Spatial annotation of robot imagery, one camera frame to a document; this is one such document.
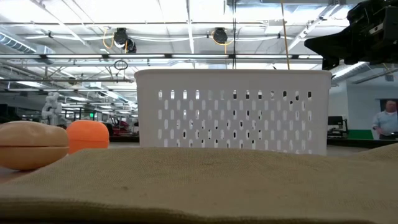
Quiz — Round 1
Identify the black computer monitor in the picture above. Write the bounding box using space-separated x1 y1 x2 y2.
327 115 349 138

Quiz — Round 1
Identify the white humanoid robot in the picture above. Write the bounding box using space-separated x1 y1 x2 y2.
41 91 63 126

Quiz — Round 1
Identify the yellow hanging cable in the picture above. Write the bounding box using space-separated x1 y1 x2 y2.
280 0 291 70

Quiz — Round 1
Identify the black ceiling cable reel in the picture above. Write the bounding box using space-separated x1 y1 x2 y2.
113 27 137 54
211 27 229 45

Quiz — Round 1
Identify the person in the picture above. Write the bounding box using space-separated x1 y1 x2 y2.
371 100 398 140

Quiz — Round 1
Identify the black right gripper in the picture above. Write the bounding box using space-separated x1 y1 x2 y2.
303 0 398 70

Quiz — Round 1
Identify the tan toy potato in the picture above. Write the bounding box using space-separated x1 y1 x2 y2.
0 120 70 171

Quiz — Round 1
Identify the white perforated plastic basket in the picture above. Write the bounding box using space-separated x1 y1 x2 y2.
134 68 333 156

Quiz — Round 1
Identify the orange toy fruit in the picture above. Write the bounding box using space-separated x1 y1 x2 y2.
66 119 110 155

